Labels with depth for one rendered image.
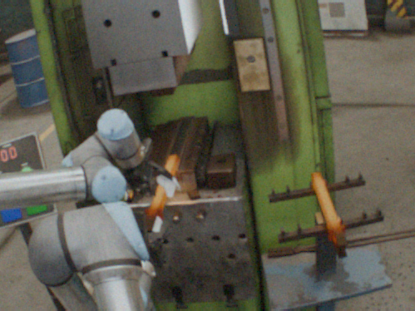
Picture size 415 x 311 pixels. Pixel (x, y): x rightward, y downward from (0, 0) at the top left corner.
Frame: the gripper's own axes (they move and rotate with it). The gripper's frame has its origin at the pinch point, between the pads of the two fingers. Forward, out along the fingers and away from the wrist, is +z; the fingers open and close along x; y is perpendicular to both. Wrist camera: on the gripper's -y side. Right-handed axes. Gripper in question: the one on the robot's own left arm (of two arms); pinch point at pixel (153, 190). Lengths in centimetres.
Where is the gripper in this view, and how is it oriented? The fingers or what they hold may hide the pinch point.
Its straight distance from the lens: 148.3
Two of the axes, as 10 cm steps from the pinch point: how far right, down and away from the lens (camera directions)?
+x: 9.8, -0.9, -1.6
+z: 1.9, 5.5, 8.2
